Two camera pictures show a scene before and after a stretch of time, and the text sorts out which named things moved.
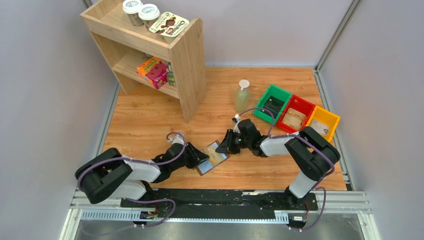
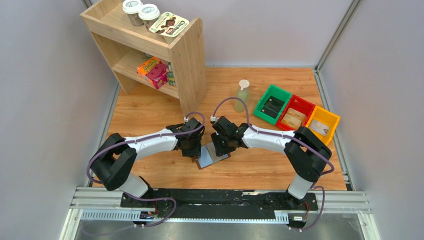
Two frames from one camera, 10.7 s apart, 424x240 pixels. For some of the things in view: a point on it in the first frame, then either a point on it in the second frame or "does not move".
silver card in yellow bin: [322, 128] does not move
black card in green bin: [274, 105] does not move
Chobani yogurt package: [168, 25] does not move
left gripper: [191, 155] -> [191, 150]
